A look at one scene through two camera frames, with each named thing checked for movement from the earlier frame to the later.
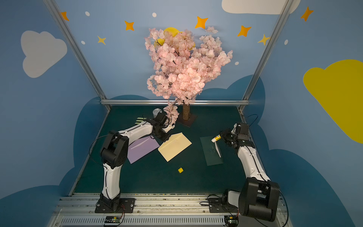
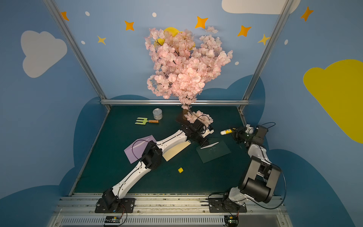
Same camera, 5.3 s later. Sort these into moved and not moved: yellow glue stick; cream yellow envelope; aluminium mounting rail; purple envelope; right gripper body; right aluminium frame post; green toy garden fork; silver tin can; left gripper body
Moved: yellow glue stick; right gripper body; left gripper body
Not moved: aluminium mounting rail; green toy garden fork; right aluminium frame post; cream yellow envelope; purple envelope; silver tin can
